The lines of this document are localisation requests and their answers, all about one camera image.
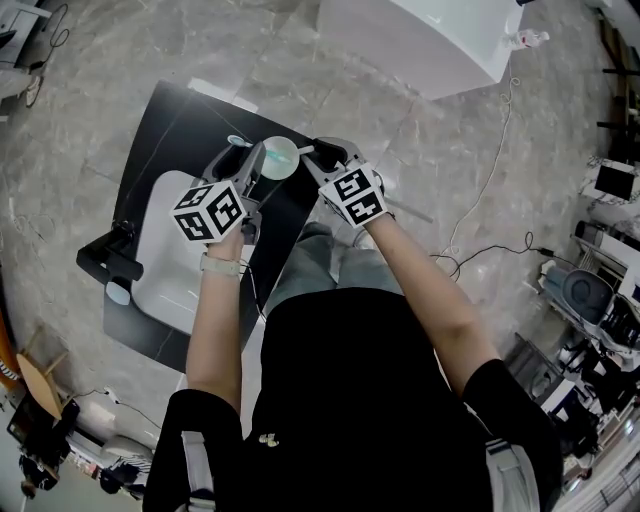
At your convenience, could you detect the pale green cup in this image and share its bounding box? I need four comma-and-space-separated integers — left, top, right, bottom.
260, 135, 317, 181

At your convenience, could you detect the black cable with adapter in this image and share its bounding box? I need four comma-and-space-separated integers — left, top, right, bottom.
429, 230, 557, 279

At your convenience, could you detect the orange sofa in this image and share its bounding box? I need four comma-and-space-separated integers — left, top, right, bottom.
0, 309, 22, 394

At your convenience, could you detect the grey shoulder strap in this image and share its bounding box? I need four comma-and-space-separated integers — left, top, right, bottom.
484, 437, 542, 512
180, 429, 217, 512

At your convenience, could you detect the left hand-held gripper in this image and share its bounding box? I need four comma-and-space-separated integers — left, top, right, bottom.
172, 143, 267, 246

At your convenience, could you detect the round white counter dish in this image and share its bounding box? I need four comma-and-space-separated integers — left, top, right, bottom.
105, 282, 133, 307

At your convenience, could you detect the person's left forearm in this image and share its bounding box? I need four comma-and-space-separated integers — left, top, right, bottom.
185, 232, 251, 417

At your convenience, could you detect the grey round appliance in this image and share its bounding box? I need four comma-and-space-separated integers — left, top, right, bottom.
542, 259, 640, 352

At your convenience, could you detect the white desk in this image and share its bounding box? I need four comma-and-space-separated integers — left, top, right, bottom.
0, 0, 52, 109

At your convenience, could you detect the black faucet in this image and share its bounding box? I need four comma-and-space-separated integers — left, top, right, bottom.
75, 222, 144, 287

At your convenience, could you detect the beige wristband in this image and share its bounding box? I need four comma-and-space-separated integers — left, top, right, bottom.
200, 252, 243, 277

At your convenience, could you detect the person's right forearm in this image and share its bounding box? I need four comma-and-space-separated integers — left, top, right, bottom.
362, 214, 502, 402

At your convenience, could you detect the white bathtub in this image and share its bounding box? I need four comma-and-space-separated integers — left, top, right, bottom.
314, 0, 527, 102

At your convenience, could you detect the black metal rack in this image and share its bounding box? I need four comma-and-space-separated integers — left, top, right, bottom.
597, 64, 640, 167

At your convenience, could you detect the black-topped sink vanity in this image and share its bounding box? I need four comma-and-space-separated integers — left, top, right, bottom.
102, 78, 327, 375

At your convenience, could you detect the teal toothbrush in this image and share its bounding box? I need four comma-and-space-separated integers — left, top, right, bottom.
227, 133, 295, 165

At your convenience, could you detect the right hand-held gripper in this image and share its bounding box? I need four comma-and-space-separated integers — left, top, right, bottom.
299, 136, 395, 230

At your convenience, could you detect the round wooden table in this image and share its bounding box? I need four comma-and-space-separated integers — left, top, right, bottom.
14, 327, 72, 422

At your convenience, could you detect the grey left shoulder strap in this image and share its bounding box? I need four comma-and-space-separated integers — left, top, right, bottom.
180, 429, 217, 512

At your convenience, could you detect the grey right shoulder strap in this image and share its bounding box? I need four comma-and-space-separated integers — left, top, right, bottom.
484, 437, 542, 512

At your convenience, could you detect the person's black shirt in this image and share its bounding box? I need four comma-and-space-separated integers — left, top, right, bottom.
142, 288, 564, 512

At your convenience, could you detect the white floor cable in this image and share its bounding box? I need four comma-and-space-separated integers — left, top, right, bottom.
447, 74, 519, 257

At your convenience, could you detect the marble-pattern box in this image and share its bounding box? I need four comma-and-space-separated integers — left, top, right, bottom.
579, 154, 640, 227

